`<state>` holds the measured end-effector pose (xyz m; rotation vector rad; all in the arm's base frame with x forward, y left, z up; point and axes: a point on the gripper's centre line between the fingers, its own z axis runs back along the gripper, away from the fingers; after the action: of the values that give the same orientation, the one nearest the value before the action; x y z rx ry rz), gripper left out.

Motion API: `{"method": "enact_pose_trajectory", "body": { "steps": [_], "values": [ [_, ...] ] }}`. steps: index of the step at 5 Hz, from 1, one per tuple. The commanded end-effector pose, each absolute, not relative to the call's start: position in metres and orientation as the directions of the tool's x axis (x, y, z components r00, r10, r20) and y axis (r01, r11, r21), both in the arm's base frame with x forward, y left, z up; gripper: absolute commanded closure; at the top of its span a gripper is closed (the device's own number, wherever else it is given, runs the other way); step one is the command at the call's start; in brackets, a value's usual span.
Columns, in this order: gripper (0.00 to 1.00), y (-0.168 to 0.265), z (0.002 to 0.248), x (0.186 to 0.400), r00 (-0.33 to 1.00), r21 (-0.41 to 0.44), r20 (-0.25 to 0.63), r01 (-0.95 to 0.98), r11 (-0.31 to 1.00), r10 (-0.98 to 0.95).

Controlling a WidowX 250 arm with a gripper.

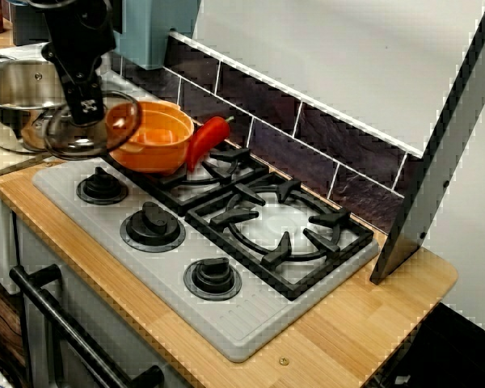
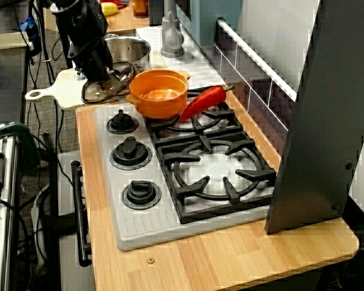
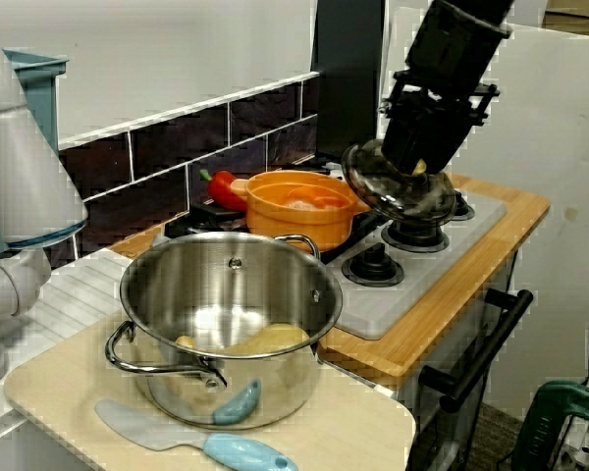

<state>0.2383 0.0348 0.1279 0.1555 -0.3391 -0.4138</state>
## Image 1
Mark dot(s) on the grey toy stove plate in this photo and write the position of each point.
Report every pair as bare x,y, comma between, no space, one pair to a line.
210,315

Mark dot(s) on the glass lid with yellow knob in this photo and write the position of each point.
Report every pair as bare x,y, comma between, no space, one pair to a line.
117,121

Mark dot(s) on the black equipment box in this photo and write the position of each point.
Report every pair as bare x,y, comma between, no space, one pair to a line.
448,351

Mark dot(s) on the white toy oven cabinet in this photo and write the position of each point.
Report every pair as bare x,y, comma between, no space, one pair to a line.
105,307

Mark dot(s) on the black stove knob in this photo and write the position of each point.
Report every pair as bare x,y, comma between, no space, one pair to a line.
212,279
151,228
101,188

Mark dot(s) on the dark box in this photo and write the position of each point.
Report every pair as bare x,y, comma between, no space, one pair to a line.
30,24

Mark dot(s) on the brass countertop screw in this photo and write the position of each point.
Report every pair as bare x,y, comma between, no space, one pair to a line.
283,360

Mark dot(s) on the orange plastic pot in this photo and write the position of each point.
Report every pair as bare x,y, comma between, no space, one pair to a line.
161,157

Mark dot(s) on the teal blue cabinet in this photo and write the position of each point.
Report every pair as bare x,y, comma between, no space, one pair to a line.
157,32

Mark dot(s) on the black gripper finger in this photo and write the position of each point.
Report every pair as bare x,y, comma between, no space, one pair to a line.
79,120
98,117

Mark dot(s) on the black burner grate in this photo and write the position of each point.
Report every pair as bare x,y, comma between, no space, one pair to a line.
275,258
174,182

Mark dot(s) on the stainless steel pot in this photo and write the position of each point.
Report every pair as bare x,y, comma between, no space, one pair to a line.
16,81

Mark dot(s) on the red toy pepper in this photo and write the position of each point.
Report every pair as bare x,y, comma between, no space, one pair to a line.
206,137

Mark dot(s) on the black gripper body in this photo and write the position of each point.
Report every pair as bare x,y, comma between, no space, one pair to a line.
81,81

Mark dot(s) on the dark tile backsplash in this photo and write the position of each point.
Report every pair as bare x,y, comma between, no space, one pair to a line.
266,105

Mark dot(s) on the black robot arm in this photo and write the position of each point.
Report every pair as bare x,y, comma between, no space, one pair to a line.
77,20

